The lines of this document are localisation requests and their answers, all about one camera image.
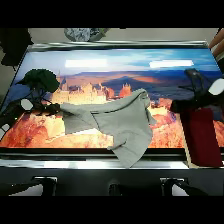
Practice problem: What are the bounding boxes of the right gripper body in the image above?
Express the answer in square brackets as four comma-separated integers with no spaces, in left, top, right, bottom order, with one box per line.
[170,98,193,115]

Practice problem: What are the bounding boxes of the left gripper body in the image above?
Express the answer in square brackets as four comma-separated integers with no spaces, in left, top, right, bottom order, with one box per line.
[46,102,63,116]

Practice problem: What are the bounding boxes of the grey T-shirt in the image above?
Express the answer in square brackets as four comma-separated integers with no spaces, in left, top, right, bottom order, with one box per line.
[59,87,158,170]

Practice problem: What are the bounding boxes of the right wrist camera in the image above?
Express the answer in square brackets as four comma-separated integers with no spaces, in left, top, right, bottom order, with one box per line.
[184,68,205,88]

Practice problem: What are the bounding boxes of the silver frame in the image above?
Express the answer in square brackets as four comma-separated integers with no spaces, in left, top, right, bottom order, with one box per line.
[0,39,224,197]

